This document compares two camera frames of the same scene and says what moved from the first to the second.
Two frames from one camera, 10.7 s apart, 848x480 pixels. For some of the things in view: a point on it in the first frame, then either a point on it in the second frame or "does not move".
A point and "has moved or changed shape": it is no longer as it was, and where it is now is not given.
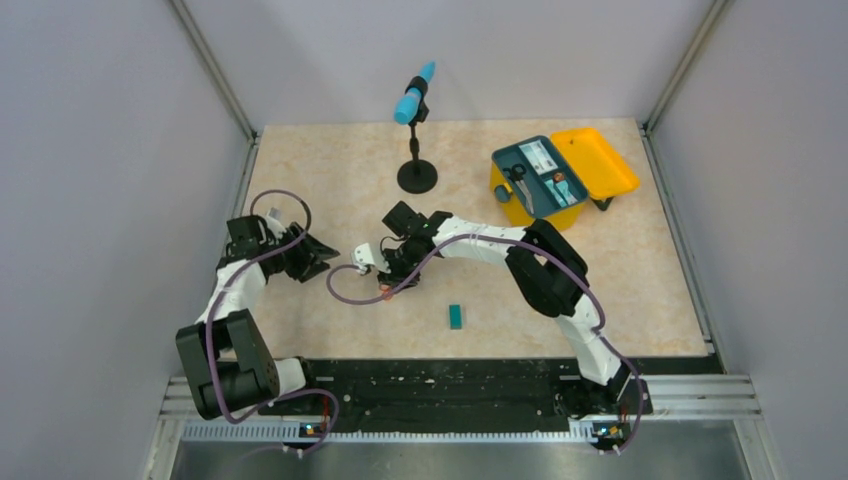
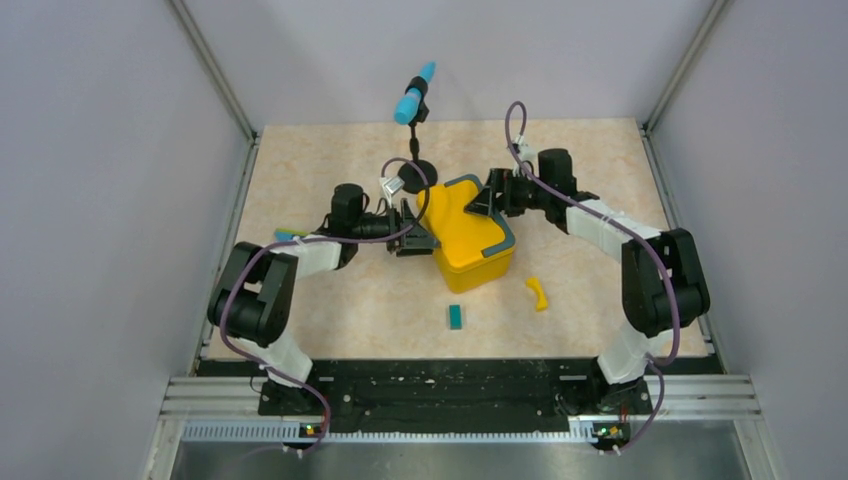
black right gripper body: x=401 y=264 to x=520 y=196
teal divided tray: x=539 y=177 has moved or changed shape
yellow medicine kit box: x=603 y=171 to x=476 y=249
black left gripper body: x=297 y=260 to x=378 y=225
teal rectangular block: x=455 y=316 does not move
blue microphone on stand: x=418 y=175 does not move
